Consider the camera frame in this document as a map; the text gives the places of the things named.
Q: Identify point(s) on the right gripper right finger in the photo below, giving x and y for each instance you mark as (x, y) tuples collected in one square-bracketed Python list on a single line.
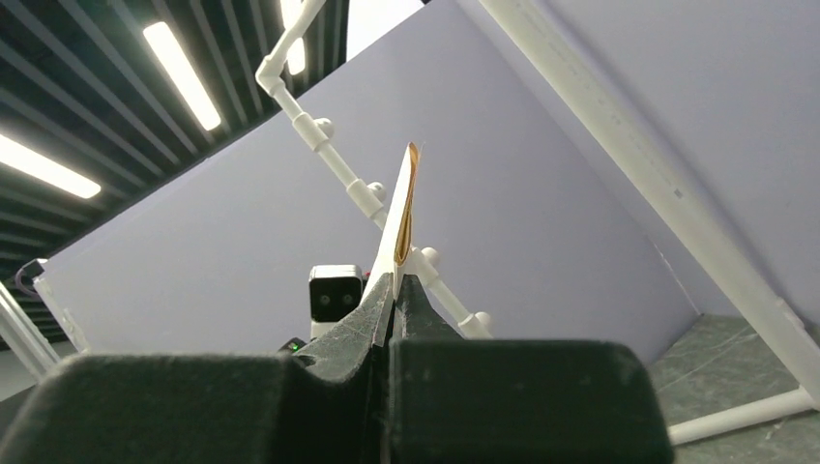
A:
[(458, 400)]

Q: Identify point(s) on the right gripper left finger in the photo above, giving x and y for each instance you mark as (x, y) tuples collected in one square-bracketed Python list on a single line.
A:
[(313, 406)]

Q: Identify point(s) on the cream letter paper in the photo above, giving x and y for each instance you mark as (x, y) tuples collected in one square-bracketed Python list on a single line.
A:
[(395, 243)]

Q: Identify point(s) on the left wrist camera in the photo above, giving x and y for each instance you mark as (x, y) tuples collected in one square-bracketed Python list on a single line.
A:
[(334, 291)]

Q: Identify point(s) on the white pvc pipe frame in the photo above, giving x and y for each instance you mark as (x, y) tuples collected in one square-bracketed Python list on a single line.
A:
[(669, 192)]

